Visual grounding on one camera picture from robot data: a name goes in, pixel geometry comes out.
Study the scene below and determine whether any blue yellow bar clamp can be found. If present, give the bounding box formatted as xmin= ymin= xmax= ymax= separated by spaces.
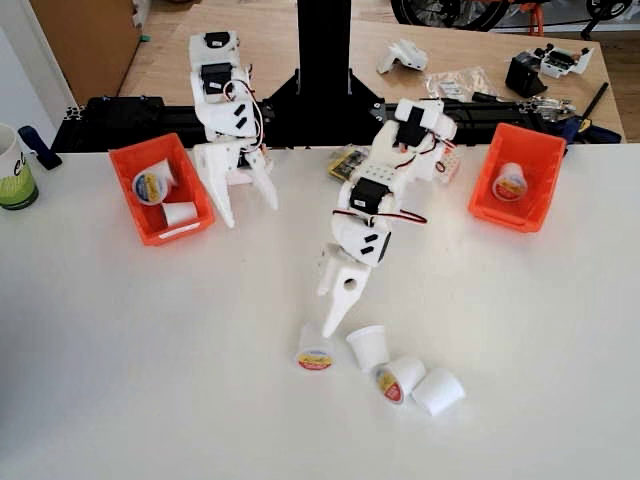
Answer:
xmin=558 ymin=115 xmax=624 ymax=146

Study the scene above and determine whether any black blue clamp handle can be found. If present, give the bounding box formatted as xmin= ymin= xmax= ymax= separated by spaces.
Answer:
xmin=17 ymin=124 xmax=63 ymax=171

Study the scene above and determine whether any white part with electronics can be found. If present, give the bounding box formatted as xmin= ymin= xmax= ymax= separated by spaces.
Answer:
xmin=528 ymin=43 xmax=594 ymax=79

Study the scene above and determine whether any silver metal clamp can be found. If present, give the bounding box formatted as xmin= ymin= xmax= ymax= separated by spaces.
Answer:
xmin=519 ymin=96 xmax=577 ymax=122

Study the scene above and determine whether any clear bag of screws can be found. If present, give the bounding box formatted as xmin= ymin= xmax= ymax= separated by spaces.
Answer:
xmin=424 ymin=66 xmax=497 ymax=101

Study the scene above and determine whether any black bicycle wheel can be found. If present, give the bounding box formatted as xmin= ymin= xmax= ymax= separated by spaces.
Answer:
xmin=389 ymin=0 xmax=506 ymax=32

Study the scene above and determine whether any wooden cabinet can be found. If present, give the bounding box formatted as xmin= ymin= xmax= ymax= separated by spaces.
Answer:
xmin=28 ymin=0 xmax=147 ymax=106

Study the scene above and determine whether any white pod blue yellow lid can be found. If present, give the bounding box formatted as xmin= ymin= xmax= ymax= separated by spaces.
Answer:
xmin=132 ymin=171 xmax=170 ymax=207

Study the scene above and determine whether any white coffee pod red lid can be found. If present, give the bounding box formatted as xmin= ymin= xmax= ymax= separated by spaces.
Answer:
xmin=491 ymin=162 xmax=530 ymax=202
xmin=292 ymin=322 xmax=337 ymax=374
xmin=373 ymin=354 xmax=427 ymax=404

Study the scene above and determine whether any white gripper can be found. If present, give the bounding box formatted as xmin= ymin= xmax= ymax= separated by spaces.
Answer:
xmin=192 ymin=63 xmax=280 ymax=230
xmin=315 ymin=178 xmax=401 ymax=339

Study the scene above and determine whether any black flat box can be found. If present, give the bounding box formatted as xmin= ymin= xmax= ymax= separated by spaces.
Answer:
xmin=85 ymin=94 xmax=165 ymax=126

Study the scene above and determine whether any black camera mast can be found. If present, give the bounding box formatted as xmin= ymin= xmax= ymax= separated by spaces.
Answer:
xmin=269 ymin=0 xmax=386 ymax=149

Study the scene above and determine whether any black printed part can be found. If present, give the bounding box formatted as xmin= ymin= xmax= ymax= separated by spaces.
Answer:
xmin=504 ymin=51 xmax=550 ymax=97

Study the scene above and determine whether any white green mug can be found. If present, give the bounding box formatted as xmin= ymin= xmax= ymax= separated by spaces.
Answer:
xmin=0 ymin=123 xmax=40 ymax=211

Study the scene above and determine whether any orange metal stand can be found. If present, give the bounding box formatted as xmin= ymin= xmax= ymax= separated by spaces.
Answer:
xmin=519 ymin=0 xmax=547 ymax=36

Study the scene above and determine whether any orange plastic bin white label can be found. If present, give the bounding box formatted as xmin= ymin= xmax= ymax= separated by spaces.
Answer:
xmin=108 ymin=132 xmax=216 ymax=247

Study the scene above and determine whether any white printed robot part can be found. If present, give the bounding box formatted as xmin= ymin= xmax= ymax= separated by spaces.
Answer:
xmin=376 ymin=38 xmax=430 ymax=75

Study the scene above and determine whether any black aluminium rail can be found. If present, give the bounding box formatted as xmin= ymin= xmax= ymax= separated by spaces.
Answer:
xmin=49 ymin=94 xmax=566 ymax=154

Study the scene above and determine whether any white coffee pod blue lid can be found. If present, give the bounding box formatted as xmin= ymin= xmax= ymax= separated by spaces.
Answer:
xmin=160 ymin=200 xmax=197 ymax=227

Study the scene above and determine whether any yellow black sachet bundle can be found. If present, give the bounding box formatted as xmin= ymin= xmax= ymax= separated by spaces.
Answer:
xmin=327 ymin=144 xmax=371 ymax=182

